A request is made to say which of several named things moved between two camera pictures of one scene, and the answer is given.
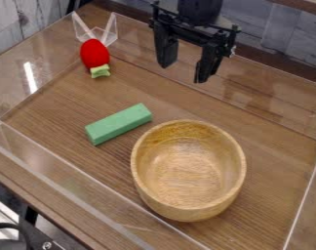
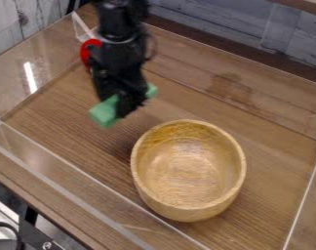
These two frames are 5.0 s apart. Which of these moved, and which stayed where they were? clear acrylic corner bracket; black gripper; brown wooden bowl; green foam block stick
Moved: black gripper; green foam block stick
Stayed: clear acrylic corner bracket; brown wooden bowl
